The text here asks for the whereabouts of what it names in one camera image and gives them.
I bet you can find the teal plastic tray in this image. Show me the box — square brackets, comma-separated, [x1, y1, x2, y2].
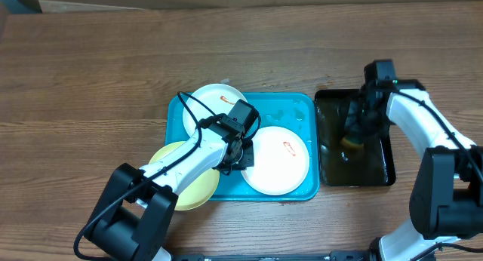
[165, 91, 321, 202]

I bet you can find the white plate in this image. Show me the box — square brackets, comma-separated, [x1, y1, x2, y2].
[186, 84, 247, 121]
[241, 126, 309, 195]

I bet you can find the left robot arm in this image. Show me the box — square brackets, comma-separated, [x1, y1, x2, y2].
[78, 100, 260, 260]

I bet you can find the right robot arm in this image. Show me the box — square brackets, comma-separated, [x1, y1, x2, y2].
[341, 60, 482, 261]

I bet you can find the black water tray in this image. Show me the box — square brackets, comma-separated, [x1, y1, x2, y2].
[315, 89, 396, 187]

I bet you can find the green yellow sponge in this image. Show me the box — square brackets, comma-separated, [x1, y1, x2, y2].
[340, 137, 365, 149]

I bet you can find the yellow plate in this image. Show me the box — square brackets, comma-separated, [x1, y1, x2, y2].
[149, 141, 220, 211]

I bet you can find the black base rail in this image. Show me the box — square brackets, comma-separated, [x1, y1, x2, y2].
[172, 250, 377, 261]

